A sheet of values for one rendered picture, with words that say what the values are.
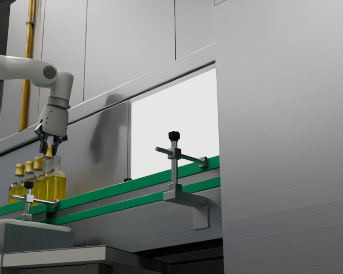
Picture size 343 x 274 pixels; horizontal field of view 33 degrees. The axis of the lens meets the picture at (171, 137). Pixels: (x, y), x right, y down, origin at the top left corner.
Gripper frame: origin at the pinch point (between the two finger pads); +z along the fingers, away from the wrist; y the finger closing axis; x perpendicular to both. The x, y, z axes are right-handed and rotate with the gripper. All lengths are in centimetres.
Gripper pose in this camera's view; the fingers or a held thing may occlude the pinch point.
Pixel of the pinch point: (48, 149)
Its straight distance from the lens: 213.8
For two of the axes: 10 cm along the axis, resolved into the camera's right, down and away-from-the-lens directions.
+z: -1.7, 9.7, -1.5
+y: -7.0, -2.3, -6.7
